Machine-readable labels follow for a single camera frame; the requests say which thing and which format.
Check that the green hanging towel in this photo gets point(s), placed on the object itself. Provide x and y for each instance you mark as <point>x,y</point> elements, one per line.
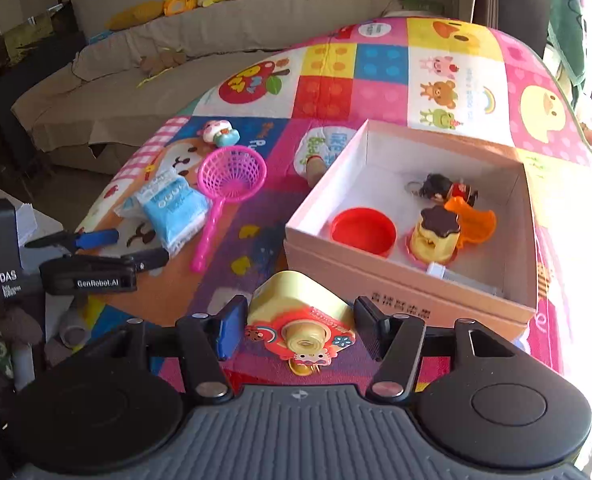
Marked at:
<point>567,30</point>

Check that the yellow plush cushion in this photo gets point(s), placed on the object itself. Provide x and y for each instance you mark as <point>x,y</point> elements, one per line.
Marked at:
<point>136,15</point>

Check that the pink cardboard box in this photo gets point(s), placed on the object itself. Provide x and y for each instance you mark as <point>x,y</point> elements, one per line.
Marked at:
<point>494,283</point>

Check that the pink plastic toy net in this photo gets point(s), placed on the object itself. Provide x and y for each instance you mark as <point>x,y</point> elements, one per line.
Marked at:
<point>228,175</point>

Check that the orange plastic toy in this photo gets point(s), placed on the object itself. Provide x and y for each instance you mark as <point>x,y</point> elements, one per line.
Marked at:
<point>477,226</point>

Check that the blue white wipes packet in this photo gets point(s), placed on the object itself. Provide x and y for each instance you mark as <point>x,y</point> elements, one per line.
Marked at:
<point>175,210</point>

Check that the yellow toy camera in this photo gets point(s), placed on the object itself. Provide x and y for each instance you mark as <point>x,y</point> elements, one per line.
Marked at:
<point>300,321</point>

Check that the beige sofa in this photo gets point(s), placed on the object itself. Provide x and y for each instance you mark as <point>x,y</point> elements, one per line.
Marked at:
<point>98,109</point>

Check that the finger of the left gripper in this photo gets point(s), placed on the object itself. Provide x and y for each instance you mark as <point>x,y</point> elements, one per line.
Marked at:
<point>144,261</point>
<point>73,242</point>

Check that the brown plush toy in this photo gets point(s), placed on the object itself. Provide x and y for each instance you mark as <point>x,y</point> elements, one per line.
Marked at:
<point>167,59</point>

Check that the pink pig toy figure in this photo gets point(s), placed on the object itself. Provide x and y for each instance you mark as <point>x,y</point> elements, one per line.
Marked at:
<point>219,133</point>

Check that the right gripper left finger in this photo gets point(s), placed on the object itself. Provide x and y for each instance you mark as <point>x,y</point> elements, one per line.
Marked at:
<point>205,341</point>

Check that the colourful cartoon play mat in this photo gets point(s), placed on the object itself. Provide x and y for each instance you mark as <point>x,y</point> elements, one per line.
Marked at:
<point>348,124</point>

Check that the dark haired keychain doll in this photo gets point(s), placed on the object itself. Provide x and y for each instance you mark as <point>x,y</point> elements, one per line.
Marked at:
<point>440,189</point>

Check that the yellow pudding toy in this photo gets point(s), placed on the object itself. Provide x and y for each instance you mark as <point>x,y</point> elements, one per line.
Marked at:
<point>435,235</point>

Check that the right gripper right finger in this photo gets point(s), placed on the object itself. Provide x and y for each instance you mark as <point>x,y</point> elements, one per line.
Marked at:
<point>396,342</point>

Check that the red plastic lid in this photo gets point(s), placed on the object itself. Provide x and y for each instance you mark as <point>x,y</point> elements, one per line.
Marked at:
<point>366,229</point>

